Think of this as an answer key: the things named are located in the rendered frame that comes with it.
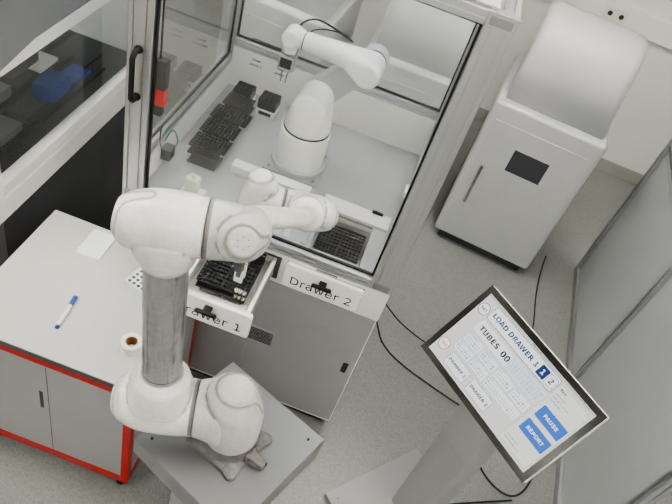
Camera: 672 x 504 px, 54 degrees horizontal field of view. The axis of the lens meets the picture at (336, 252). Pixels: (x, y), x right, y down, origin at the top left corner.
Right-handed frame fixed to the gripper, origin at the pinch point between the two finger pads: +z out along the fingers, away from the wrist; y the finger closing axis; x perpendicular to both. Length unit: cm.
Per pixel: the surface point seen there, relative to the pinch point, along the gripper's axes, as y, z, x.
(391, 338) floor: -86, 99, 68
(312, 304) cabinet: -19.8, 23.8, 25.1
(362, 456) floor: -15, 99, 69
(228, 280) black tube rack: -5.8, 12.5, -4.7
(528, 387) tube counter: 12, -11, 96
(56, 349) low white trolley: 36, 24, -44
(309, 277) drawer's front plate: -17.9, 9.0, 20.9
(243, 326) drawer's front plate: 10.7, 12.3, 7.3
